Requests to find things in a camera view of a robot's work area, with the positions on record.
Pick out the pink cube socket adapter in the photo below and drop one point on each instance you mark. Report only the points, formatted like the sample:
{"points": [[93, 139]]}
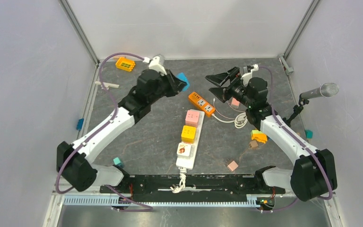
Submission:
{"points": [[192, 118]]}

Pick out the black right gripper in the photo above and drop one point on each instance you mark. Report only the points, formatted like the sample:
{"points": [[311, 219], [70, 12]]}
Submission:
{"points": [[221, 93]]}

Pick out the teal cube right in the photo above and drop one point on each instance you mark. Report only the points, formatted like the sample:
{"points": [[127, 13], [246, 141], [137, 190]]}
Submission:
{"points": [[308, 134]]}

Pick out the white flat bracket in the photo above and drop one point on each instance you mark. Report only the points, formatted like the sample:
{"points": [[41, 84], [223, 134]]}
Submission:
{"points": [[105, 85]]}

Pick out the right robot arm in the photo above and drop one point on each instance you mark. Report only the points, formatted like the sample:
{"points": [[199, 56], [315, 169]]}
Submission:
{"points": [[314, 172]]}

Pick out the small pink plug adapter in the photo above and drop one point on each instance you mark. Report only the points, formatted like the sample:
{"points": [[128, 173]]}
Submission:
{"points": [[232, 165]]}

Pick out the colourful toy block stack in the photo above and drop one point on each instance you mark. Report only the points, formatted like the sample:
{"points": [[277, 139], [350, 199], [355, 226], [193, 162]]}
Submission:
{"points": [[259, 136]]}

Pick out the yellow toy brick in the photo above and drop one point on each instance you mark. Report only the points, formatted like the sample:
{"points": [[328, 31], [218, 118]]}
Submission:
{"points": [[125, 64]]}

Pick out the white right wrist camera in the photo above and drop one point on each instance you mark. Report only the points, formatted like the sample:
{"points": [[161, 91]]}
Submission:
{"points": [[248, 73]]}

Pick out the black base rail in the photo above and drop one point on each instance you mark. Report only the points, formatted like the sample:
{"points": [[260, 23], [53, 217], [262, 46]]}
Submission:
{"points": [[199, 188]]}

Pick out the blue rounded adapter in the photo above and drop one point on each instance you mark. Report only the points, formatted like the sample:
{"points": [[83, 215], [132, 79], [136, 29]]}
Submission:
{"points": [[181, 76]]}

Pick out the teal plug adapter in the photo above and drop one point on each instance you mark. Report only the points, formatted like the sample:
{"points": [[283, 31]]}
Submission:
{"points": [[118, 162]]}

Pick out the orange power strip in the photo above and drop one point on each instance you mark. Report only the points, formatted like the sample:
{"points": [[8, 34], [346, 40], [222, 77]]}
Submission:
{"points": [[200, 103]]}

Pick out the yellow cube socket adapter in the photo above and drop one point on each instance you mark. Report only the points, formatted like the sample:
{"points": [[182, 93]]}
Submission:
{"points": [[188, 134]]}

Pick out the blue wall clip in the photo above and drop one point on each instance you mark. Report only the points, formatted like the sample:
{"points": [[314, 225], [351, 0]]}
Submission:
{"points": [[79, 125]]}

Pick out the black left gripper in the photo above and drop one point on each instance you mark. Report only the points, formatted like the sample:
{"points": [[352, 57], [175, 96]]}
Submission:
{"points": [[175, 84]]}

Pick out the white cube adapter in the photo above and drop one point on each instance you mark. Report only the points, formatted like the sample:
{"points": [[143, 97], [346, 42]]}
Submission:
{"points": [[183, 150]]}

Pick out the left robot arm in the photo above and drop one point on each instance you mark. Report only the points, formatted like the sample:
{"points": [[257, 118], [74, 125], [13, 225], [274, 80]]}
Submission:
{"points": [[75, 160]]}

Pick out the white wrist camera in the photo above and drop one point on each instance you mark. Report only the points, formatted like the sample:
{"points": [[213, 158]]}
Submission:
{"points": [[248, 73], [156, 63]]}

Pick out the wooden letter cube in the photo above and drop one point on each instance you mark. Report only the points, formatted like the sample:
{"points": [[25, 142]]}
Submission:
{"points": [[253, 144]]}

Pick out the grey microphone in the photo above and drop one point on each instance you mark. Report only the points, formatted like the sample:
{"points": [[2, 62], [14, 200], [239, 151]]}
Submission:
{"points": [[325, 90]]}

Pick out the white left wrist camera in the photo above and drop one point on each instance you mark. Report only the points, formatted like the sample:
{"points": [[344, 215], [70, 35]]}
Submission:
{"points": [[156, 63]]}

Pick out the white multicolour power strip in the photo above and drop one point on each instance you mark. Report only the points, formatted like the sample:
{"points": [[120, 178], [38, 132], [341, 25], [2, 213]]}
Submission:
{"points": [[188, 163]]}

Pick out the pink charger with cable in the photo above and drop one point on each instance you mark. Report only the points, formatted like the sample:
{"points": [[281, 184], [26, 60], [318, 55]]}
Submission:
{"points": [[230, 105]]}

